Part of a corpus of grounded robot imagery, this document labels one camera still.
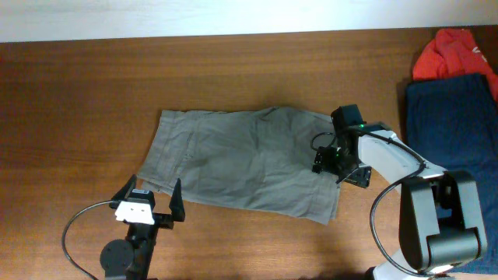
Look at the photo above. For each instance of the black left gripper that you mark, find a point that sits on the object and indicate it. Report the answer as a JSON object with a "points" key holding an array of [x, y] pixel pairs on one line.
{"points": [[164, 222]]}

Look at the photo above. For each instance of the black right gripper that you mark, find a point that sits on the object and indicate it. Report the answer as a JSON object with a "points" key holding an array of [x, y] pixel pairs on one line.
{"points": [[327, 162]]}

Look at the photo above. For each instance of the grey shorts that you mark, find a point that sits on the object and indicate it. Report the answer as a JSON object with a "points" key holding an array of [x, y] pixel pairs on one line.
{"points": [[255, 160]]}

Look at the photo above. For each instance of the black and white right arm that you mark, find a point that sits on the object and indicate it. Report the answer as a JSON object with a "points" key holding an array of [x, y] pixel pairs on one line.
{"points": [[440, 222]]}

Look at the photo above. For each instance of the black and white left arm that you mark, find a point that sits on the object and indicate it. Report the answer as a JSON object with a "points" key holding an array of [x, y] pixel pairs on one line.
{"points": [[130, 258]]}

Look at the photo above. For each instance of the navy blue garment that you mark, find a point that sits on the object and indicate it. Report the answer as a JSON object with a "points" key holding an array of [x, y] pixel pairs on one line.
{"points": [[453, 123]]}

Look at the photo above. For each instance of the red garment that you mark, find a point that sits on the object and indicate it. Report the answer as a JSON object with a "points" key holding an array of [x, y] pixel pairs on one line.
{"points": [[452, 53]]}

